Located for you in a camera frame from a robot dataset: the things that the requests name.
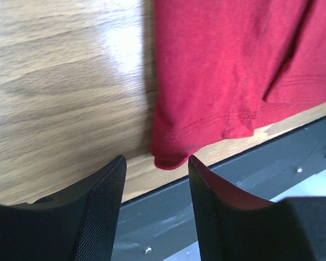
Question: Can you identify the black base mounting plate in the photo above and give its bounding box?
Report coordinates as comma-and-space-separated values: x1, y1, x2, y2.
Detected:
111, 95, 326, 261

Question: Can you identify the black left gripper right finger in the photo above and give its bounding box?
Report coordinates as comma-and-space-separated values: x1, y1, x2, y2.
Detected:
188, 156, 326, 260

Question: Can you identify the dark red t shirt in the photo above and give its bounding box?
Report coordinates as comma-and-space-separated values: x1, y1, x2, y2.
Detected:
151, 0, 326, 170

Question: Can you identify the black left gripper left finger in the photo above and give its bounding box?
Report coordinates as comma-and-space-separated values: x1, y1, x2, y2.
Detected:
0, 155, 127, 260

